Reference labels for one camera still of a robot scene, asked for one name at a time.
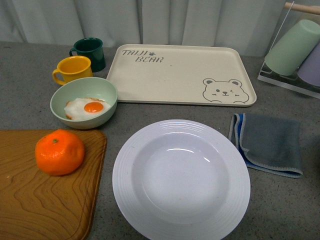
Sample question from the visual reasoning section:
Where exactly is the yellow mug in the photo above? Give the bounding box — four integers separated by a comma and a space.
52, 55, 93, 85

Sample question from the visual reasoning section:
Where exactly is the orange mandarin fruit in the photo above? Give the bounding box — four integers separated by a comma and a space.
35, 129, 85, 176

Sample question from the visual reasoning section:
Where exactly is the dark green mug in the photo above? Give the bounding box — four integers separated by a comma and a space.
69, 37, 106, 73

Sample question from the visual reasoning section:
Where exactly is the light green plastic cup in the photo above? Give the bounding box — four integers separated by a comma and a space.
264, 19, 320, 76

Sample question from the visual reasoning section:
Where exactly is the white curtain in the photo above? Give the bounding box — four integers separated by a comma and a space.
0, 0, 312, 56

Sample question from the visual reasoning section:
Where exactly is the lavender plastic cup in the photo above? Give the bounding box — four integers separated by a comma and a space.
297, 43, 320, 87

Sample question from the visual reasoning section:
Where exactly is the toy fried egg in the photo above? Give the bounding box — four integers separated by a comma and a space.
64, 97, 111, 121

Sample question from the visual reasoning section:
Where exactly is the beige bear serving tray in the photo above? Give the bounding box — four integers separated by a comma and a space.
107, 44, 257, 107

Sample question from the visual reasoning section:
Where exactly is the grey blue folded cloth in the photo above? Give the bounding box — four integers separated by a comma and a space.
228, 113, 303, 179

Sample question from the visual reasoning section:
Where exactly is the wooden cutting board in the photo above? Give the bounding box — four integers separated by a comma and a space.
0, 129, 107, 240

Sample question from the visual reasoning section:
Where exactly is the white round plate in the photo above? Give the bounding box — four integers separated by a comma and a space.
112, 120, 251, 240

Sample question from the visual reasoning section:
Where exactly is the light green bowl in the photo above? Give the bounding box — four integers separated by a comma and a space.
50, 77, 118, 130

